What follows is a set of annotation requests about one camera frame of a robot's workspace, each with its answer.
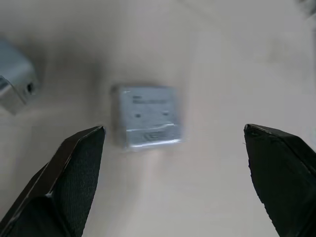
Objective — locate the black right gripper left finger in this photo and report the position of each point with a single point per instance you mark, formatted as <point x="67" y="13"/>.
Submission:
<point x="66" y="182"/>

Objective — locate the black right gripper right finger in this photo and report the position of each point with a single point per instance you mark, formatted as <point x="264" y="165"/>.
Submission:
<point x="279" y="172"/>

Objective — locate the white wrapped power adapter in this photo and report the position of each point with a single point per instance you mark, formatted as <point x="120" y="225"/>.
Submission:
<point x="148" y="118"/>

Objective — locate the grey adapter at left edge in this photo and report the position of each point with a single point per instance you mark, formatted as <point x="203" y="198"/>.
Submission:
<point x="14" y="79"/>

